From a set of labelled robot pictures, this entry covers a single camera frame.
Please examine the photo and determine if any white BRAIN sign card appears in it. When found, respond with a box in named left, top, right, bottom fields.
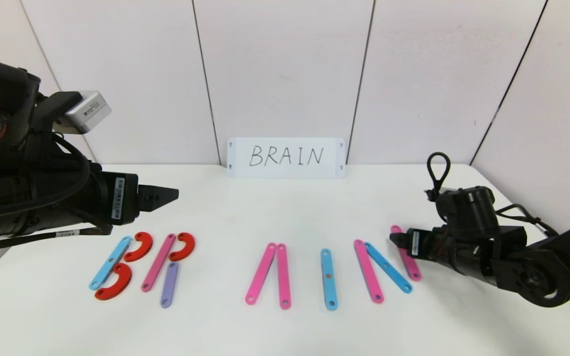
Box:
left=226, top=137, right=346, bottom=178

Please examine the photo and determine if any pink bar with holes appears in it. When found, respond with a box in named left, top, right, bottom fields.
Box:
left=141, top=233, right=176, bottom=293
left=390, top=225, right=423, bottom=282
left=245, top=242, right=277, bottom=306
left=354, top=239, right=384, bottom=304
left=276, top=243, right=292, bottom=311

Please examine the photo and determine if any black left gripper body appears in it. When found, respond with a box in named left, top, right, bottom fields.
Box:
left=83, top=172, right=140, bottom=226

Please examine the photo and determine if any black looped camera cable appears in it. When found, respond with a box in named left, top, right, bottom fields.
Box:
left=426, top=152, right=452, bottom=201

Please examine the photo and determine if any large red curved piece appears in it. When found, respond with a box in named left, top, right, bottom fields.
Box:
left=94, top=263, right=132, bottom=301
left=124, top=232, right=153, bottom=263

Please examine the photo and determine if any braided black left wrist cable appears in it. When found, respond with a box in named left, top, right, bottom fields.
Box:
left=0, top=225, right=113, bottom=252

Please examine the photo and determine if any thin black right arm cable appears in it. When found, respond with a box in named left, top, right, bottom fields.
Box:
left=497, top=204, right=561, bottom=238

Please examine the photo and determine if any long blue flat bar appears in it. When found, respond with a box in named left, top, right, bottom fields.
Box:
left=89, top=236, right=132, bottom=291
left=320, top=248, right=339, bottom=312

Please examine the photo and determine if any small red curved piece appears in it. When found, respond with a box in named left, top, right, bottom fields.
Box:
left=168, top=232, right=196, bottom=262

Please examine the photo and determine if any short purple bar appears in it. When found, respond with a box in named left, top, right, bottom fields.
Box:
left=160, top=262, right=179, bottom=309

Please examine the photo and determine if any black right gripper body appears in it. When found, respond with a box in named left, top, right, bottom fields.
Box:
left=406, top=227, right=441, bottom=261

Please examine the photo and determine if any short blue bar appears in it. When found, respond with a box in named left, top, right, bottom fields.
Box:
left=365, top=242, right=413, bottom=294

